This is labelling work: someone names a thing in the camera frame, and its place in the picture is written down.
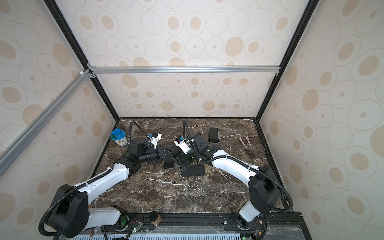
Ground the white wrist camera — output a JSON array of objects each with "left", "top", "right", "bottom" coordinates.
[
  {"left": 174, "top": 136, "right": 192, "bottom": 155},
  {"left": 149, "top": 133, "right": 162, "bottom": 149}
]

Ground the silver aluminium side rail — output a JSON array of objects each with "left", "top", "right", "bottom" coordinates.
[{"left": 1, "top": 69, "right": 91, "bottom": 175}]

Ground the black phone case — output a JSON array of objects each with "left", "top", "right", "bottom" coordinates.
[{"left": 181, "top": 165, "right": 206, "bottom": 178}]

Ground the blue white yogurt cup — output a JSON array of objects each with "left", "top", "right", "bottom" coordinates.
[{"left": 110, "top": 129, "right": 128, "bottom": 147}]

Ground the blue-edged smartphone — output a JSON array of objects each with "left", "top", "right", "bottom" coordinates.
[{"left": 176, "top": 154, "right": 194, "bottom": 171}]

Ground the black cylinder on base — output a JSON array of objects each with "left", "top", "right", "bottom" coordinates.
[{"left": 148, "top": 211, "right": 163, "bottom": 227}]

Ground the white-edged smartphone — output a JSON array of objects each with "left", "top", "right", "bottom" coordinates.
[{"left": 209, "top": 127, "right": 219, "bottom": 144}]

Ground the black frame post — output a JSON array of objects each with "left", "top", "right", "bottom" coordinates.
[
  {"left": 43, "top": 0, "right": 120, "bottom": 123},
  {"left": 255, "top": 0, "right": 319, "bottom": 123}
]

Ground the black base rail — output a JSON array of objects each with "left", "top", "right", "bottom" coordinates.
[{"left": 69, "top": 213, "right": 311, "bottom": 240}]

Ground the magenta-edged smartphone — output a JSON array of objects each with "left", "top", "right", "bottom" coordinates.
[{"left": 164, "top": 154, "right": 175, "bottom": 169}]

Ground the black frame post left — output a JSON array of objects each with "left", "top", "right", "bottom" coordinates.
[{"left": 43, "top": 0, "right": 120, "bottom": 123}]

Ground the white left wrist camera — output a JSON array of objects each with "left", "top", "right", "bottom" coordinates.
[{"left": 149, "top": 133, "right": 162, "bottom": 149}]

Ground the silver aluminium crossbar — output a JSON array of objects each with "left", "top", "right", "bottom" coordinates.
[{"left": 91, "top": 66, "right": 280, "bottom": 74}]

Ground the black frame post right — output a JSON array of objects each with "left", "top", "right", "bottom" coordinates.
[{"left": 255, "top": 0, "right": 319, "bottom": 123}]

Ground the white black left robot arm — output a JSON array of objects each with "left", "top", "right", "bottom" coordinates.
[{"left": 38, "top": 133, "right": 167, "bottom": 238}]

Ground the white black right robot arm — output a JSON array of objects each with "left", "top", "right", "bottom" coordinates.
[{"left": 174, "top": 133, "right": 293, "bottom": 224}]

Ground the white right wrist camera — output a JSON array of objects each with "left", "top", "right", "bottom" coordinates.
[{"left": 174, "top": 136, "right": 192, "bottom": 155}]

